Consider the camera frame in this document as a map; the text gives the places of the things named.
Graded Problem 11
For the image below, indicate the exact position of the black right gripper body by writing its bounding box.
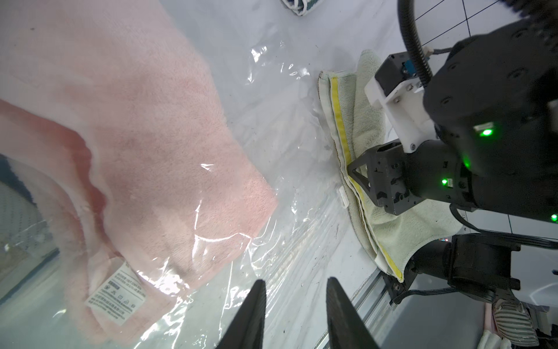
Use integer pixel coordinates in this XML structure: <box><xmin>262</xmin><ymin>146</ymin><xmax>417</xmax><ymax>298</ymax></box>
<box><xmin>347</xmin><ymin>140</ymin><xmax>475</xmax><ymax>215</ymax></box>

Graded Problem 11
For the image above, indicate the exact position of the clear plastic vacuum bag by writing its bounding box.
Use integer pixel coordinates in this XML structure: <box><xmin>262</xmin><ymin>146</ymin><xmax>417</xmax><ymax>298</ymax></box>
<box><xmin>1</xmin><ymin>1</ymin><xmax>397</xmax><ymax>348</ymax></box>

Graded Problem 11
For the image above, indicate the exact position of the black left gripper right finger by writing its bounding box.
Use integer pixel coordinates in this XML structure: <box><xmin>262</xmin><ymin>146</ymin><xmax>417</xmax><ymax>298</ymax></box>
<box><xmin>326</xmin><ymin>277</ymin><xmax>379</xmax><ymax>349</ymax></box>

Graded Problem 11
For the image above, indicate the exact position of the pale yellow towel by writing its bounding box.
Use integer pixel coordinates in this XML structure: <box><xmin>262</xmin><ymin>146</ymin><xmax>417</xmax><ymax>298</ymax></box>
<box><xmin>318</xmin><ymin>50</ymin><xmax>462</xmax><ymax>282</ymax></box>

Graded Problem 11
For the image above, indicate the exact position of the blue and beige towel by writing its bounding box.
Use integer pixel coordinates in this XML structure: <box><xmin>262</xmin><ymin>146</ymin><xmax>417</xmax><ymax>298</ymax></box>
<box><xmin>1</xmin><ymin>156</ymin><xmax>59</xmax><ymax>305</ymax></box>

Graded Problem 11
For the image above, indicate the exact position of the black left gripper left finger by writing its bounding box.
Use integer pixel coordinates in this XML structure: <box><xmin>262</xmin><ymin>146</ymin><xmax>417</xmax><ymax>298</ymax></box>
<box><xmin>216</xmin><ymin>279</ymin><xmax>267</xmax><ymax>349</ymax></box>

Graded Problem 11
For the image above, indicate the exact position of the green white striped towel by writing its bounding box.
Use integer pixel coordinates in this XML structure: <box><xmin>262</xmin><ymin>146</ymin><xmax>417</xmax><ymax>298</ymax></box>
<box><xmin>282</xmin><ymin>0</ymin><xmax>323</xmax><ymax>17</ymax></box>

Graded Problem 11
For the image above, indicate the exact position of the pink towel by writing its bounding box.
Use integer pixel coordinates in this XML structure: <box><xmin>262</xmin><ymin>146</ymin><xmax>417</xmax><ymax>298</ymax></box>
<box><xmin>1</xmin><ymin>1</ymin><xmax>277</xmax><ymax>345</ymax></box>

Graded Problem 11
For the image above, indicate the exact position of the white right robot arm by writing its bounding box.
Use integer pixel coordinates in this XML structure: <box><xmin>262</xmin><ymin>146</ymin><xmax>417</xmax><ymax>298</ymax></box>
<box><xmin>347</xmin><ymin>1</ymin><xmax>557</xmax><ymax>307</ymax></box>

